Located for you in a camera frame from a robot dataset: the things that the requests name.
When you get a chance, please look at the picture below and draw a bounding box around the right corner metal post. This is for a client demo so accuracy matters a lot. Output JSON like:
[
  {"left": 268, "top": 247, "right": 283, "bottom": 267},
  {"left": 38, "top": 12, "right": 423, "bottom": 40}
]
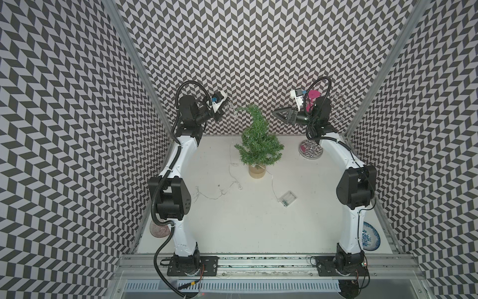
[{"left": 344, "top": 0, "right": 431, "bottom": 142}]

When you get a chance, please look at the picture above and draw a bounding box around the chrome wire glass rack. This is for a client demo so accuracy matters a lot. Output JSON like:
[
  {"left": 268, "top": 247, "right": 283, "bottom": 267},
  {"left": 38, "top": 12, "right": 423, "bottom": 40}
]
[{"left": 298, "top": 92, "right": 356, "bottom": 161}]

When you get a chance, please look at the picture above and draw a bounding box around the white ribbed vent strip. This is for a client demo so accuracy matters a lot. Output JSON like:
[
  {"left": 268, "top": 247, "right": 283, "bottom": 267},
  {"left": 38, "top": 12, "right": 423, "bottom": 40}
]
[{"left": 124, "top": 280, "right": 341, "bottom": 294}]

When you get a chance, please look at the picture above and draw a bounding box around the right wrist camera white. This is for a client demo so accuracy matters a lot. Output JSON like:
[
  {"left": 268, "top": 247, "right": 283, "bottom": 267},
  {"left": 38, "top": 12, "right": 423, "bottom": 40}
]
[{"left": 290, "top": 88, "right": 306, "bottom": 111}]

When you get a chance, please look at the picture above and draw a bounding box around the aluminium front rail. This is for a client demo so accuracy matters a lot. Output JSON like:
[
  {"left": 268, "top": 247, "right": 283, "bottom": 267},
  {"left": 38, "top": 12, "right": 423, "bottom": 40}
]
[{"left": 111, "top": 253, "right": 424, "bottom": 281}]

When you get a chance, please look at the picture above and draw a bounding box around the clear string light wire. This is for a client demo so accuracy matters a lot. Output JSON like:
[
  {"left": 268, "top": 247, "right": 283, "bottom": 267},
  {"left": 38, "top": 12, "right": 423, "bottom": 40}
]
[{"left": 192, "top": 100, "right": 286, "bottom": 204}]

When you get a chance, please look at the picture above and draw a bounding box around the left corner metal post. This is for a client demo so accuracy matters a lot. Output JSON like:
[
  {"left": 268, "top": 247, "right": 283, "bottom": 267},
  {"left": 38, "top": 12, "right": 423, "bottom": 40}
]
[{"left": 102, "top": 0, "right": 173, "bottom": 138}]

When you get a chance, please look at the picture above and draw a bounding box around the blue white patterned plate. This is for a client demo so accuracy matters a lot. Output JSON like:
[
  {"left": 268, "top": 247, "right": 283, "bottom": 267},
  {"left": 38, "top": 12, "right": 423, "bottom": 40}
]
[{"left": 362, "top": 222, "right": 381, "bottom": 251}]

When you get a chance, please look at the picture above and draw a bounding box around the clear battery box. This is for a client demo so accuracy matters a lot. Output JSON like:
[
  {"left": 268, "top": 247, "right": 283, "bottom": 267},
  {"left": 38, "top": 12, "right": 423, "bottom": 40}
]
[{"left": 278, "top": 191, "right": 298, "bottom": 208}]

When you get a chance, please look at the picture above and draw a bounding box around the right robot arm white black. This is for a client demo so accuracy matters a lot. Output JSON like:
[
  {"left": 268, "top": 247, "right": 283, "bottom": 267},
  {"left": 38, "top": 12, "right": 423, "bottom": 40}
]
[{"left": 272, "top": 76, "right": 377, "bottom": 278}]

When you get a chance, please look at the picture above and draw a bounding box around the pink plastic wine glass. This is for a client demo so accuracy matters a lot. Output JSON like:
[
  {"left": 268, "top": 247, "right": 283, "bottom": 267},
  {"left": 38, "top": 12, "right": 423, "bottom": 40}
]
[{"left": 305, "top": 90, "right": 322, "bottom": 113}]

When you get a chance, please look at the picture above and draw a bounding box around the corner metal post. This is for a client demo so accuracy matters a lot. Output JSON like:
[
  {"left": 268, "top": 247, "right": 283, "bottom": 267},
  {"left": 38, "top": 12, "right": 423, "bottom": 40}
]
[
  {"left": 102, "top": 0, "right": 173, "bottom": 138},
  {"left": 344, "top": 0, "right": 431, "bottom": 142}
]

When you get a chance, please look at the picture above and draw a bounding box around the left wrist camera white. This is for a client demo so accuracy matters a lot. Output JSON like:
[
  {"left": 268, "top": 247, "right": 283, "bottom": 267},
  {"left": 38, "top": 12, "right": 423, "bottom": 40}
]
[{"left": 210, "top": 90, "right": 228, "bottom": 108}]

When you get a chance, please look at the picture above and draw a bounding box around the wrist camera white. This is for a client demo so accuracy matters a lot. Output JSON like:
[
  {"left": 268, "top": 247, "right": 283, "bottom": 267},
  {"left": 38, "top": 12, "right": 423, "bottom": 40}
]
[
  {"left": 290, "top": 88, "right": 306, "bottom": 111},
  {"left": 210, "top": 90, "right": 228, "bottom": 108}
]

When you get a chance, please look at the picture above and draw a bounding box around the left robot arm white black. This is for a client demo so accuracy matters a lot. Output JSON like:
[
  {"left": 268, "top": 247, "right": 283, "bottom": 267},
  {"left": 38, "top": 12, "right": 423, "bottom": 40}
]
[{"left": 148, "top": 80, "right": 229, "bottom": 299}]

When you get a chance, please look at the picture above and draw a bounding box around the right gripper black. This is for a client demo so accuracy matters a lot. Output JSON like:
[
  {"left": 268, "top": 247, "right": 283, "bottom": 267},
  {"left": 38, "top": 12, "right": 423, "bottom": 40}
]
[{"left": 273, "top": 104, "right": 317, "bottom": 125}]

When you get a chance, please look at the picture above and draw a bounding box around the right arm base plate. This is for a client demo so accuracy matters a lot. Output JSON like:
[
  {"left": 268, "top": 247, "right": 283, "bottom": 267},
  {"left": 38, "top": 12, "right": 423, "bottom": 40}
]
[{"left": 313, "top": 255, "right": 368, "bottom": 278}]

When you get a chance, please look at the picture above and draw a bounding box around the pink ribbed glass plate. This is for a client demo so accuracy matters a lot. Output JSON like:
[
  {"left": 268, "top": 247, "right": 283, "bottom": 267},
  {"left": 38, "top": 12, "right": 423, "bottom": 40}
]
[{"left": 149, "top": 221, "right": 171, "bottom": 239}]

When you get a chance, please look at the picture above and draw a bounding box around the small green christmas tree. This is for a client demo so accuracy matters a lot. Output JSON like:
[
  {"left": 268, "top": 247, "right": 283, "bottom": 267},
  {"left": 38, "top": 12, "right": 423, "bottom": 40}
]
[{"left": 235, "top": 104, "right": 285, "bottom": 179}]

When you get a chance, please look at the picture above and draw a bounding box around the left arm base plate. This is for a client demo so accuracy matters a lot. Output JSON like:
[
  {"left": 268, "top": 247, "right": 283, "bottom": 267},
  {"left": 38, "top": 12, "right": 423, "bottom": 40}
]
[{"left": 167, "top": 255, "right": 219, "bottom": 277}]

